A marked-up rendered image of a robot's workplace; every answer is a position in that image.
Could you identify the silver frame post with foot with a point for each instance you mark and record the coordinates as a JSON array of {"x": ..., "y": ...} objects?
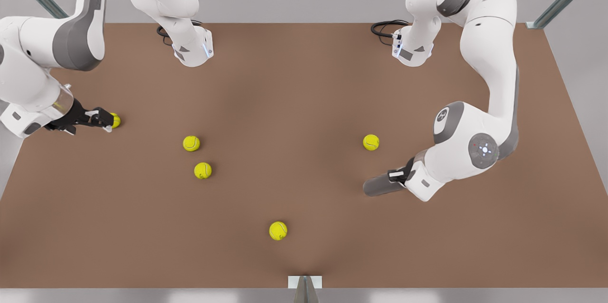
[{"x": 305, "y": 288}]

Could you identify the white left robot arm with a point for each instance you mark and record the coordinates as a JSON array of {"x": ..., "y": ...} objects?
[{"x": 489, "y": 56}]

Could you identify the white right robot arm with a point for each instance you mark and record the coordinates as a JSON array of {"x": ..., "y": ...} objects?
[{"x": 28, "y": 51}]

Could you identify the yellow tennis ball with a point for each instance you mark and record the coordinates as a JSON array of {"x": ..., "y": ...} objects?
[
  {"x": 371, "y": 142},
  {"x": 191, "y": 143},
  {"x": 116, "y": 120},
  {"x": 203, "y": 170},
  {"x": 278, "y": 231}
]

